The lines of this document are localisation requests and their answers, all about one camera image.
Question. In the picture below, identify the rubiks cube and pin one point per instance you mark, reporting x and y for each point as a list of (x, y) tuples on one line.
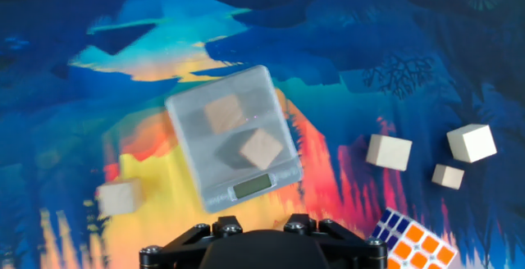
[(414, 242)]

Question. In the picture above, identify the forest sunset print cloth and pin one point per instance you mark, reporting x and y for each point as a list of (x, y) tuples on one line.
[(369, 35)]

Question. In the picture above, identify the tiny wooden cube block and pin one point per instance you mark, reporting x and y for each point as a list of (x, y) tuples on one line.
[(447, 176)]

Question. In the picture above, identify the medium wooden cube block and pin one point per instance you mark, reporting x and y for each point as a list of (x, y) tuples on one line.
[(261, 149), (223, 114), (389, 153), (471, 144), (120, 197)]

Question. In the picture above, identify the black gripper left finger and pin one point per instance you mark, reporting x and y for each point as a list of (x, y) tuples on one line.
[(176, 248)]

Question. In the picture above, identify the silver digital kitchen scale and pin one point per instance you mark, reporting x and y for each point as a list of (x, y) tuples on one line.
[(193, 146)]

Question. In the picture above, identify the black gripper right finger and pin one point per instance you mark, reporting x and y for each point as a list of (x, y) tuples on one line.
[(352, 248)]

